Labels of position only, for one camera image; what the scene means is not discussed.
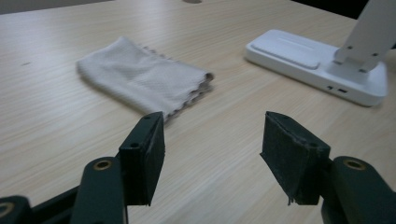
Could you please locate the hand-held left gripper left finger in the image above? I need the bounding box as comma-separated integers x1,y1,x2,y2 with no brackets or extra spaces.
119,111,166,207

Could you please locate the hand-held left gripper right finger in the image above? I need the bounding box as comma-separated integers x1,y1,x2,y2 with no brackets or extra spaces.
260,111,332,206

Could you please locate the beige cloth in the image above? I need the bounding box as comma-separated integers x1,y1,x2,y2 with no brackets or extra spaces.
76,35,215,123

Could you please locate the white desk lamp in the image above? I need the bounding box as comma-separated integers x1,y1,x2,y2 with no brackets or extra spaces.
244,0,396,107

